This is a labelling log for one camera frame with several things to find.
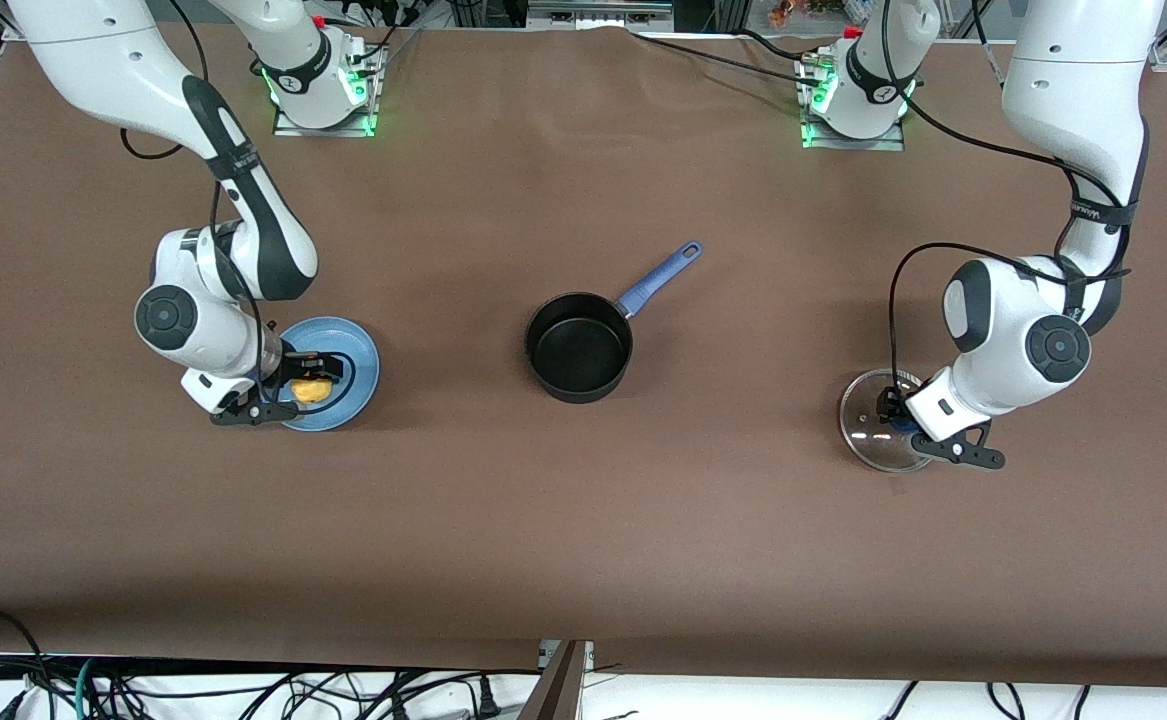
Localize glass lid with blue knob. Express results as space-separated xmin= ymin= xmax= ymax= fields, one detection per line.
xmin=839 ymin=368 xmax=936 ymax=473

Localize blue round plate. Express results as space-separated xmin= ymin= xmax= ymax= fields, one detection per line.
xmin=263 ymin=317 xmax=381 ymax=432

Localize brown table cover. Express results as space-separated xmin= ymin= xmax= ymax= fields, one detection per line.
xmin=0 ymin=18 xmax=1167 ymax=691

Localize black equipment box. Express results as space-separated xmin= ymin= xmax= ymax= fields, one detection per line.
xmin=526 ymin=0 xmax=676 ymax=31

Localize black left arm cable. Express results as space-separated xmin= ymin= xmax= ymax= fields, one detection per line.
xmin=887 ymin=0 xmax=1140 ymax=401

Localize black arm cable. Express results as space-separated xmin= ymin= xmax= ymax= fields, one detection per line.
xmin=887 ymin=0 xmax=1140 ymax=401
xmin=119 ymin=0 xmax=274 ymax=381

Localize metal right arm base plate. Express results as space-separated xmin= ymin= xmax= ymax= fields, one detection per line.
xmin=273 ymin=40 xmax=385 ymax=138

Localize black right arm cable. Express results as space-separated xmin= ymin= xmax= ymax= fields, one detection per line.
xmin=119 ymin=0 xmax=274 ymax=381

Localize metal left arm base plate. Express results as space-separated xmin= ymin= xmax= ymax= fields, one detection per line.
xmin=800 ymin=55 xmax=906 ymax=152

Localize black pot with blue handle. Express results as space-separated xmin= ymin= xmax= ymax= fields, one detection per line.
xmin=523 ymin=240 xmax=704 ymax=405

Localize metal camera post bracket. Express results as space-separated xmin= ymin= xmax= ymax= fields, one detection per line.
xmin=515 ymin=640 xmax=596 ymax=720

